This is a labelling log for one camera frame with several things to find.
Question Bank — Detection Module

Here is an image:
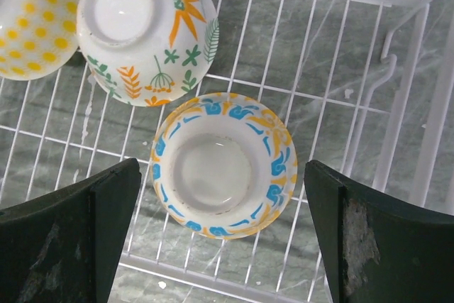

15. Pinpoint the yellow sun pattern bowl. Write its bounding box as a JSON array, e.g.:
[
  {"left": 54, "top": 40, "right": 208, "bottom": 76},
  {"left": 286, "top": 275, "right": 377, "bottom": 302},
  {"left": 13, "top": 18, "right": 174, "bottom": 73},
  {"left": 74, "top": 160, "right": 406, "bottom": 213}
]
[{"left": 1, "top": 0, "right": 79, "bottom": 81}]

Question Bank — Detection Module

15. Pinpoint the blue orange floral bowl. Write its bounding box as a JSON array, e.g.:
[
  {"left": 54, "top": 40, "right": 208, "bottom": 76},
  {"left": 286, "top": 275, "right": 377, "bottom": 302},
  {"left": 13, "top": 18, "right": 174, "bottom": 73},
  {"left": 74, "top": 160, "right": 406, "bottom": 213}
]
[{"left": 150, "top": 92, "right": 298, "bottom": 240}]

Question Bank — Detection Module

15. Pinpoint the orange flower green leaf bowl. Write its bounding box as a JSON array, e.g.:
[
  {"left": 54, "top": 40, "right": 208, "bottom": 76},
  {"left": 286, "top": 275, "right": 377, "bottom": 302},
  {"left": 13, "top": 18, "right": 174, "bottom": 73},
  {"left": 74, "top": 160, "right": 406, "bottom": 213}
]
[{"left": 77, "top": 0, "right": 220, "bottom": 106}]

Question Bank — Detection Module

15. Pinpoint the white wire dish rack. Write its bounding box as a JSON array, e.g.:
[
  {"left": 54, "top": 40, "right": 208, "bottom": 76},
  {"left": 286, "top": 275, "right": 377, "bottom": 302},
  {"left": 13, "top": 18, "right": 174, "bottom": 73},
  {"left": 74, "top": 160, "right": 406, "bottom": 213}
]
[{"left": 1, "top": 0, "right": 453, "bottom": 302}]

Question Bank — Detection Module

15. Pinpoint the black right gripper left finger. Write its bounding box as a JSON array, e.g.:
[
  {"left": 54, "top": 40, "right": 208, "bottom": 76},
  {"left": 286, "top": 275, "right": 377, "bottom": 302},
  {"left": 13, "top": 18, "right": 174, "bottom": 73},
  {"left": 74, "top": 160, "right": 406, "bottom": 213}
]
[{"left": 1, "top": 158, "right": 141, "bottom": 302}]

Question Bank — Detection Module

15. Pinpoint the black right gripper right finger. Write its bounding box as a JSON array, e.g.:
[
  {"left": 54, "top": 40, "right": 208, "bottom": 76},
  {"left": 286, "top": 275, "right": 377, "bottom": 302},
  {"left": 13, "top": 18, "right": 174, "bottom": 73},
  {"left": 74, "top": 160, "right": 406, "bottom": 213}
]
[{"left": 304, "top": 160, "right": 453, "bottom": 302}]

